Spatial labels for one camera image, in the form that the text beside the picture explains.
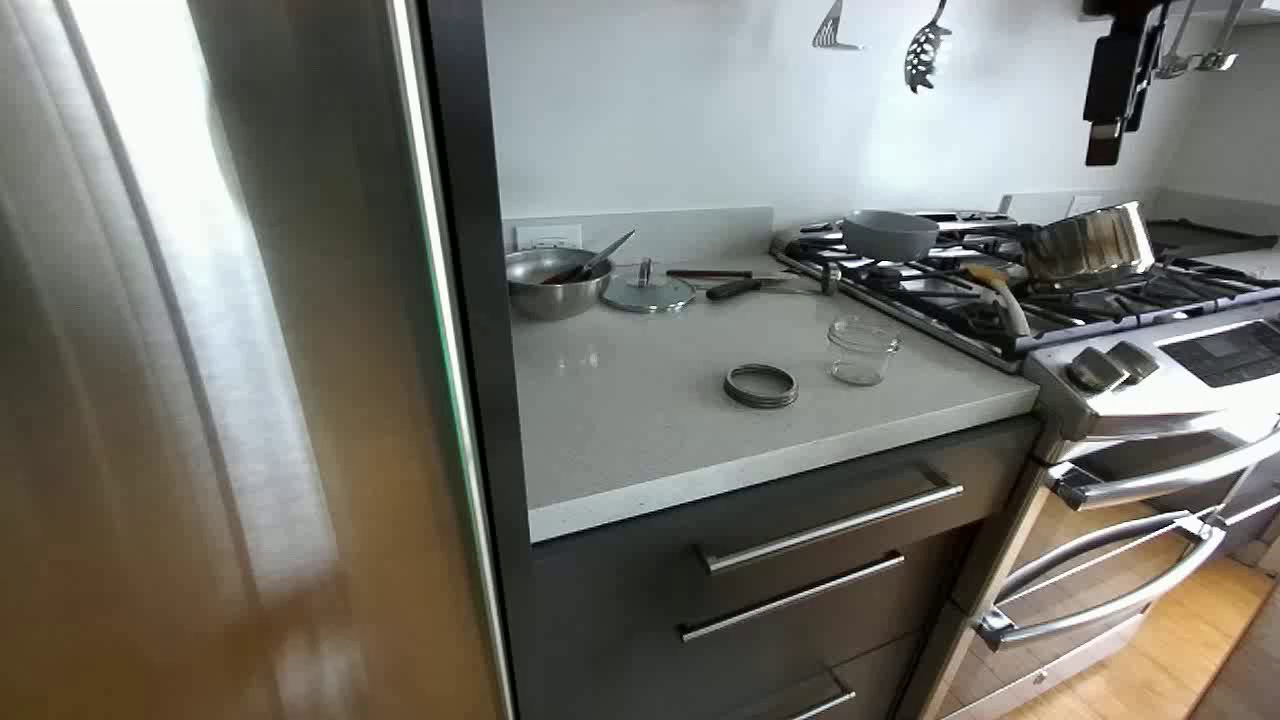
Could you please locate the stainless steel refrigerator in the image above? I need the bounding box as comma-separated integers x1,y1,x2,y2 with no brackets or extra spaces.
0,0,512,720

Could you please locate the hanging slotted spoon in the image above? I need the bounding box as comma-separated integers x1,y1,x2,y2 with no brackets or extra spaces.
903,0,951,90

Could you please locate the silver metal ring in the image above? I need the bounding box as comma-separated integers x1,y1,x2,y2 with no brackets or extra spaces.
720,360,799,413

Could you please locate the black handled knife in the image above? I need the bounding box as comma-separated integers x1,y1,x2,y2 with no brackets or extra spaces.
670,267,774,302

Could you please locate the gas stove range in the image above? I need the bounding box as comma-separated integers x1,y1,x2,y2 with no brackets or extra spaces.
771,214,1280,720

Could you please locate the hanging ladle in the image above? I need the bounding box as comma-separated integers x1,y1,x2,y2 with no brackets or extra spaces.
1155,0,1250,79

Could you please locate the glass pot lid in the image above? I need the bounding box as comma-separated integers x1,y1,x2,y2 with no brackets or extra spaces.
601,260,697,316

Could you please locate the stainless steel pot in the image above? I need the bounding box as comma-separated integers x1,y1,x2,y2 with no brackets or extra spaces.
1019,200,1155,281

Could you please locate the stainless steel mixing bowl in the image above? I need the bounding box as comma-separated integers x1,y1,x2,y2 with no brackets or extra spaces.
504,244,612,319

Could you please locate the grey drawer cabinet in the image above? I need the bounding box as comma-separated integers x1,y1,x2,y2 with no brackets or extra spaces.
519,415,1036,720

